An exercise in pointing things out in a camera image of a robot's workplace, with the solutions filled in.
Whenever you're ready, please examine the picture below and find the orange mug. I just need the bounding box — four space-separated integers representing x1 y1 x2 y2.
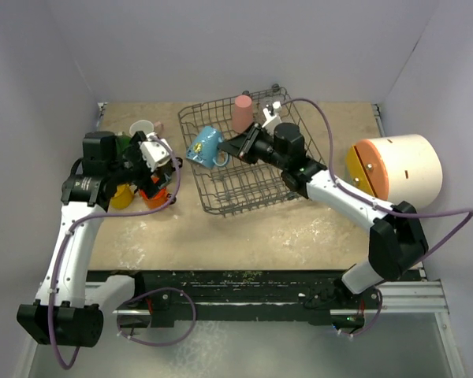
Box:
138 187 172 209

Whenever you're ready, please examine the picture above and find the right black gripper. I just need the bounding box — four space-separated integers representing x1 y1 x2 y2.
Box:
218 122 288 172

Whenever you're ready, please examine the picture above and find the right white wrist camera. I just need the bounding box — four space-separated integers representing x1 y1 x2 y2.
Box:
263 101 281 135

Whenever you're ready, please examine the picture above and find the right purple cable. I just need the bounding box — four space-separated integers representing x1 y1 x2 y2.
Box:
279 98 473 338

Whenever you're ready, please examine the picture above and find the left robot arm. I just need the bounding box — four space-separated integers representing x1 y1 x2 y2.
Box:
17 132 181 347

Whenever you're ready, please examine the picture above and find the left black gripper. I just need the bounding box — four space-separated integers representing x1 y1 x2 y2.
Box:
107 132 170 198

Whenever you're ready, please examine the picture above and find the orange and yellow lid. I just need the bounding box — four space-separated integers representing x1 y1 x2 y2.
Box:
345 139 389 200

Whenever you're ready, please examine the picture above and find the white cylinder container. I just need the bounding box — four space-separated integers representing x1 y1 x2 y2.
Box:
372 134 443 209

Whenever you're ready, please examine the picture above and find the pink tumbler cup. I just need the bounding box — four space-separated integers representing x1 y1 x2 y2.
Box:
232 94 254 134

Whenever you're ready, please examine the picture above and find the white cat mug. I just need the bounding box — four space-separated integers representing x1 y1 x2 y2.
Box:
116 133 131 155

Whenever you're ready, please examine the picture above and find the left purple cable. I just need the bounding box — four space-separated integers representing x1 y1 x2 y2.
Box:
47 136 197 370

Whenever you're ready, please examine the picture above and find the blue mug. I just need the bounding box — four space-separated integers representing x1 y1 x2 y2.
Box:
186 126 230 169

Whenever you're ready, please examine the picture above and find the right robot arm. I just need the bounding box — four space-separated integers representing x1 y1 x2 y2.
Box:
218 123 429 308

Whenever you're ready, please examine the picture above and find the aluminium frame rail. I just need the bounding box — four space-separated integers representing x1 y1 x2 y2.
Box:
31 280 450 316

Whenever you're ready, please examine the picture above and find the pink mug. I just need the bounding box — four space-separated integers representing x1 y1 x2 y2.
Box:
128 119 166 137

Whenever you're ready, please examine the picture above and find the yellow mug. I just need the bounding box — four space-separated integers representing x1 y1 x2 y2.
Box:
110 184 134 209

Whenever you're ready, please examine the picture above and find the purple cable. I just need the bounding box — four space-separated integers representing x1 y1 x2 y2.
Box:
47 136 197 370
279 98 473 338

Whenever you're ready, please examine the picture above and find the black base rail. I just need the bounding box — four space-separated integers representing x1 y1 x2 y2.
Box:
85 270 383 330

